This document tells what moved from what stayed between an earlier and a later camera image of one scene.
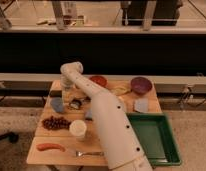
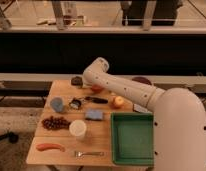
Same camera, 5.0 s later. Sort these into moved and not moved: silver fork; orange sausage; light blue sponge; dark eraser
Moved: dark eraser
Not moved: silver fork; light blue sponge; orange sausage
